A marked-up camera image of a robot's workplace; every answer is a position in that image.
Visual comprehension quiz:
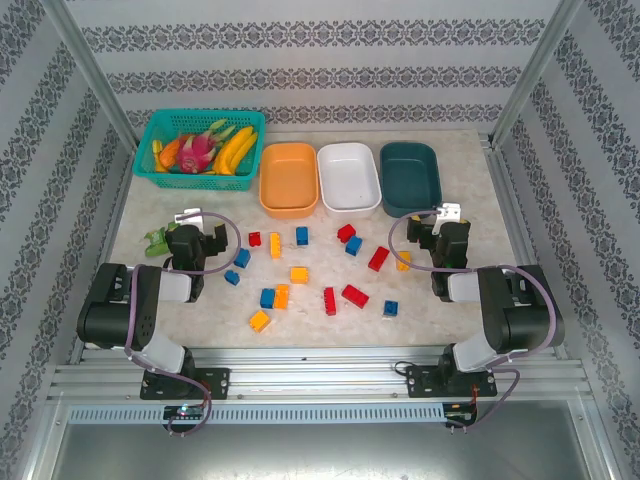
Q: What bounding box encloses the green toy vegetable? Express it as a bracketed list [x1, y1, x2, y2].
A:
[143, 225, 174, 259]

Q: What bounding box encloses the dark teal plastic container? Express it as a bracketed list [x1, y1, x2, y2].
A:
[378, 141, 444, 219]

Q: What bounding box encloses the teal plastic basket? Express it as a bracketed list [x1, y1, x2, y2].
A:
[131, 108, 267, 192]

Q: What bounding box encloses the orange toy fruit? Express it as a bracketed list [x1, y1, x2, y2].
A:
[157, 137, 182, 171]

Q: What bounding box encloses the pink toy dragon fruit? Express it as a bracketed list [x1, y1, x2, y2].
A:
[174, 118, 237, 175]

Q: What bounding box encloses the white plastic container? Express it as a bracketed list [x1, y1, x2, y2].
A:
[316, 142, 383, 219]

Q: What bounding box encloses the yellow toy banana bunch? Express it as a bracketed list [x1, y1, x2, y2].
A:
[213, 125, 260, 177]

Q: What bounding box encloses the orange plastic container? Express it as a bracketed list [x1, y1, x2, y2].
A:
[258, 142, 320, 220]

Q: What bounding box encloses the grey metal plate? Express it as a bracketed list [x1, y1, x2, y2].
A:
[47, 422, 609, 480]

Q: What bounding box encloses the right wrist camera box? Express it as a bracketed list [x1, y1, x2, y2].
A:
[431, 201, 462, 236]

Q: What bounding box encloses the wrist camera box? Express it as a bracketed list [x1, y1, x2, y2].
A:
[173, 208, 208, 227]
[431, 201, 462, 236]

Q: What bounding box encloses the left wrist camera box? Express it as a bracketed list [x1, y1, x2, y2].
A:
[173, 208, 208, 227]

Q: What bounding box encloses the aluminium frame rail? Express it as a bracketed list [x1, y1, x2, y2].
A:
[479, 132, 571, 361]
[67, 149, 139, 366]

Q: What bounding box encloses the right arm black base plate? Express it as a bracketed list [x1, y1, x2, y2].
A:
[405, 364, 499, 399]

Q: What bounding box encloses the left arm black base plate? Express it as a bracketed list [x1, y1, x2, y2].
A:
[139, 367, 232, 401]

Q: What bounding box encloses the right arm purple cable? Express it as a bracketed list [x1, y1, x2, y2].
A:
[388, 209, 559, 432]

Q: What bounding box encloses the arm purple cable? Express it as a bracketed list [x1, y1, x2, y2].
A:
[388, 209, 559, 432]
[123, 210, 242, 437]

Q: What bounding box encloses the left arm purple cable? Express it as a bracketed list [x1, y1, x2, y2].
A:
[123, 210, 242, 437]

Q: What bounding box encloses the wide aluminium extrusion rail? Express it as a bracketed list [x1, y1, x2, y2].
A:
[47, 346, 594, 404]

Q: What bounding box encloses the aluminium frame post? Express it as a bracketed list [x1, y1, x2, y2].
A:
[487, 0, 586, 149]
[39, 0, 140, 149]

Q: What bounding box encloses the grey slotted cable duct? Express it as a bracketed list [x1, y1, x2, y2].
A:
[66, 402, 447, 426]

